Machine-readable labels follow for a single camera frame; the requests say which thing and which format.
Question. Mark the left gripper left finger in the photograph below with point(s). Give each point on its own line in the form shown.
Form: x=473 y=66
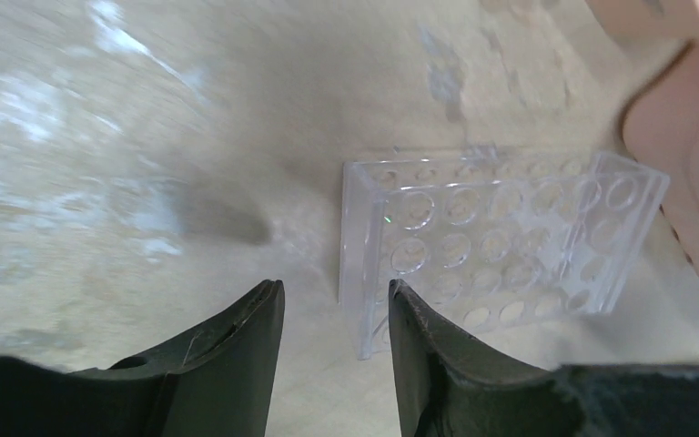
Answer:
x=214 y=379

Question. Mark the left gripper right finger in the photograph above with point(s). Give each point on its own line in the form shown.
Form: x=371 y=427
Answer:
x=449 y=383

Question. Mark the clear acrylic tube rack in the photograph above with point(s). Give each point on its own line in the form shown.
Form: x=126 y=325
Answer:
x=491 y=241

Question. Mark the pink plastic bin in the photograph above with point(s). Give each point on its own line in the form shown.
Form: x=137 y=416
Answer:
x=660 y=126

